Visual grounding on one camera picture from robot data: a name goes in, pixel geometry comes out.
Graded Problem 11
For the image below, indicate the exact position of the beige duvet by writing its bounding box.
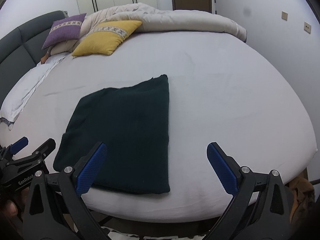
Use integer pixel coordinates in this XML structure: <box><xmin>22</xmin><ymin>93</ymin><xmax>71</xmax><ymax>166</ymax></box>
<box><xmin>47</xmin><ymin>3</ymin><xmax>247</xmax><ymax>56</ymax></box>

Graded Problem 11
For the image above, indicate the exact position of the white bed sheet mattress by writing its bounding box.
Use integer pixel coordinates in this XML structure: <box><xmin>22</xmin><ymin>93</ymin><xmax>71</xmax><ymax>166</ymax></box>
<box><xmin>1</xmin><ymin>31</ymin><xmax>317</xmax><ymax>223</ymax></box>

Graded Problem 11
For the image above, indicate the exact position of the left hand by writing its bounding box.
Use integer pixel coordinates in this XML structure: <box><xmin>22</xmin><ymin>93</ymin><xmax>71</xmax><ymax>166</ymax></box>
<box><xmin>1</xmin><ymin>187</ymin><xmax>29</xmax><ymax>218</ymax></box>

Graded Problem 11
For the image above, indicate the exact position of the black and white rug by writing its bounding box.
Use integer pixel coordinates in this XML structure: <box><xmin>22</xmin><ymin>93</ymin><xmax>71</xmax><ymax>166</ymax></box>
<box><xmin>101</xmin><ymin>226</ymin><xmax>205</xmax><ymax>240</ymax></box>

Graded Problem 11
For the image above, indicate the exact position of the beige wall socket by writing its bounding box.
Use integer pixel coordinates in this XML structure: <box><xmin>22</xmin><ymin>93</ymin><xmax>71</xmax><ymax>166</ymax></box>
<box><xmin>281</xmin><ymin>11</ymin><xmax>288</xmax><ymax>21</ymax></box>
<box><xmin>304</xmin><ymin>22</ymin><xmax>311</xmax><ymax>34</ymax></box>

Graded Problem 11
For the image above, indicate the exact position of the lower beige wall socket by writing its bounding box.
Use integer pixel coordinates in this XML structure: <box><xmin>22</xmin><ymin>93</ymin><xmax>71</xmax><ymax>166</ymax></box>
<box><xmin>304</xmin><ymin>22</ymin><xmax>311</xmax><ymax>34</ymax></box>

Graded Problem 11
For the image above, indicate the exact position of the upper beige wall socket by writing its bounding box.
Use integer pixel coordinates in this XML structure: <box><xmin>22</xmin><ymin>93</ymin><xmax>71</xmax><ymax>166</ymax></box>
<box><xmin>281</xmin><ymin>11</ymin><xmax>288</xmax><ymax>21</ymax></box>

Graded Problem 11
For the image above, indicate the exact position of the orange brown cloth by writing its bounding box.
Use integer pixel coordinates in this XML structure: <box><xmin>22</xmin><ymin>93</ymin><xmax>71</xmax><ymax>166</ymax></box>
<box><xmin>289</xmin><ymin>177</ymin><xmax>315</xmax><ymax>234</ymax></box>

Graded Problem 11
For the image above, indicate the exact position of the dark grey upholstered headboard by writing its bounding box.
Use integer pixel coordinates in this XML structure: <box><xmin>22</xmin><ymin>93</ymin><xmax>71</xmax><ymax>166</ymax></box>
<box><xmin>0</xmin><ymin>11</ymin><xmax>66</xmax><ymax>102</ymax></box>

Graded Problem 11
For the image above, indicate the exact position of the white pillow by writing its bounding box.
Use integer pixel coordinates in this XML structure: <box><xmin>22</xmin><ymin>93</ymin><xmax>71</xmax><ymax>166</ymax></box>
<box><xmin>1</xmin><ymin>52</ymin><xmax>69</xmax><ymax>126</ymax></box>

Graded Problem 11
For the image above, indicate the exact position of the dark green garment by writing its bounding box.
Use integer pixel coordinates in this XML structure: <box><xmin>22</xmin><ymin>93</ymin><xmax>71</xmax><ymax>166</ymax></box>
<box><xmin>53</xmin><ymin>75</ymin><xmax>170</xmax><ymax>194</ymax></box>

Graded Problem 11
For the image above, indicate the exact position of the purple decorative pillow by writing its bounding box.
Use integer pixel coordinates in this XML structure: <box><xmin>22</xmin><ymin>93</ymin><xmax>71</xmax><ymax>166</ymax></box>
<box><xmin>42</xmin><ymin>14</ymin><xmax>86</xmax><ymax>49</ymax></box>

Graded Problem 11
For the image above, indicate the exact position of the yellow decorative pillow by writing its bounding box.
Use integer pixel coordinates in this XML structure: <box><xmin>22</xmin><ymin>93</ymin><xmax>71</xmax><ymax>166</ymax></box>
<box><xmin>72</xmin><ymin>20</ymin><xmax>142</xmax><ymax>57</ymax></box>

